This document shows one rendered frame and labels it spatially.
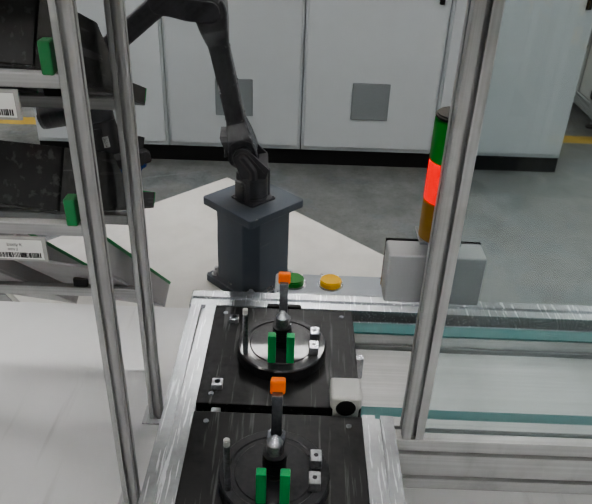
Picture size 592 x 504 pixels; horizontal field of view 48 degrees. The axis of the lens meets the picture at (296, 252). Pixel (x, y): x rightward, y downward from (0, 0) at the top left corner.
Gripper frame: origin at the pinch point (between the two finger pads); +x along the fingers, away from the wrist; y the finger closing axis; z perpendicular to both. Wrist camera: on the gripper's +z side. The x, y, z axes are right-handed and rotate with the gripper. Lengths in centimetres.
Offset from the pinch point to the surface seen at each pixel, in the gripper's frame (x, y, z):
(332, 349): 26, -46, 2
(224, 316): 21.4, -27.6, -3.3
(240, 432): 28, -47, -21
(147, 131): 25, 220, 178
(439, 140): -10, -72, -6
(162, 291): 14.6, -21.7, -10.4
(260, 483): 25, -59, -29
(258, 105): 19, 164, 219
